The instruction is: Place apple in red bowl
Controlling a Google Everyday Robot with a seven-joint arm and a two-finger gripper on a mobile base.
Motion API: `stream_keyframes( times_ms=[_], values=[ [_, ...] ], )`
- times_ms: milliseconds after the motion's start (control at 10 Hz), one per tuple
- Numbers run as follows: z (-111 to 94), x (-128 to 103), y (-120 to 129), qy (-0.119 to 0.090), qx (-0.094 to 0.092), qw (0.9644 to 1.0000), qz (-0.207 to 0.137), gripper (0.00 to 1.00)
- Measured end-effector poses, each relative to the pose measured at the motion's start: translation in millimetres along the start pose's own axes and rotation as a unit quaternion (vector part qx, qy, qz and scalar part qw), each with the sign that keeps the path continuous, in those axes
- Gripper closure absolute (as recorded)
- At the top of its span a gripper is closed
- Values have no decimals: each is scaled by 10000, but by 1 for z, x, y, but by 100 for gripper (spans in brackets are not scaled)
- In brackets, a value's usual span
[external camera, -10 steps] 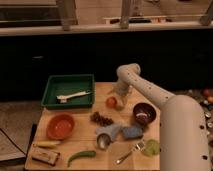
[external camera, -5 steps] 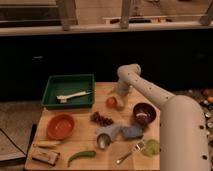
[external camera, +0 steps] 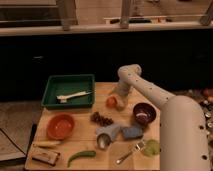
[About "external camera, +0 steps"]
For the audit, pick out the grey cloth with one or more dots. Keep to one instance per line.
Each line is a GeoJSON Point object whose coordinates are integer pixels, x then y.
{"type": "Point", "coordinates": [110, 130]}

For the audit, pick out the wooden railing shelf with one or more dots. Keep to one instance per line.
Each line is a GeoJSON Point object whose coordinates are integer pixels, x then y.
{"type": "Point", "coordinates": [49, 17]}

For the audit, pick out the metal cup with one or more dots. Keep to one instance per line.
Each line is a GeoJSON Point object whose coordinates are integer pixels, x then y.
{"type": "Point", "coordinates": [103, 141]}

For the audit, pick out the yellow banana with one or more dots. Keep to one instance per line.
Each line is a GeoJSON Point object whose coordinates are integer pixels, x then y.
{"type": "Point", "coordinates": [46, 144]}

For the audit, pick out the dark purple bowl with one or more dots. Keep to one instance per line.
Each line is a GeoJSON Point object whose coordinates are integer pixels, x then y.
{"type": "Point", "coordinates": [144, 113]}

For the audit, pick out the green plastic tray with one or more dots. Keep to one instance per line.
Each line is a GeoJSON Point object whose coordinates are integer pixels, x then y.
{"type": "Point", "coordinates": [67, 85]}

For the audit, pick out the red apple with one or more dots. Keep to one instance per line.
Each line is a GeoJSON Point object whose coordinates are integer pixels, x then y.
{"type": "Point", "coordinates": [111, 102]}

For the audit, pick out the light green cup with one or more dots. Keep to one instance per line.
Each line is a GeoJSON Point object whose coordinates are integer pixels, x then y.
{"type": "Point", "coordinates": [152, 148]}

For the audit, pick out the blue sponge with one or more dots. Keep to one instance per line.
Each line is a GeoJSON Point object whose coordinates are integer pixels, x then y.
{"type": "Point", "coordinates": [132, 132]}

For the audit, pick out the white brush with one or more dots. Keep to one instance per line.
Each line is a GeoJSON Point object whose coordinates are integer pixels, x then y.
{"type": "Point", "coordinates": [65, 98]}

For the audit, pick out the silver fork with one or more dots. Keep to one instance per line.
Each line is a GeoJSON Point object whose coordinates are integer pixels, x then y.
{"type": "Point", "coordinates": [137, 147]}

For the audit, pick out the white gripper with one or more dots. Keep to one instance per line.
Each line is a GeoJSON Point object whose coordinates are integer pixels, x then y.
{"type": "Point", "coordinates": [122, 90]}

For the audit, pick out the red orange bowl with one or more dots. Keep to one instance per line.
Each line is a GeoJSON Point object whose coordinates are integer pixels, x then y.
{"type": "Point", "coordinates": [60, 127]}

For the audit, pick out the bunch of dark grapes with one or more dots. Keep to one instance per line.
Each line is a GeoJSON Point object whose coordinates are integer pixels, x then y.
{"type": "Point", "coordinates": [101, 120]}

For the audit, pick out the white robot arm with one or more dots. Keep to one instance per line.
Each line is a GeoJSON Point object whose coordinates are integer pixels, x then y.
{"type": "Point", "coordinates": [183, 139]}

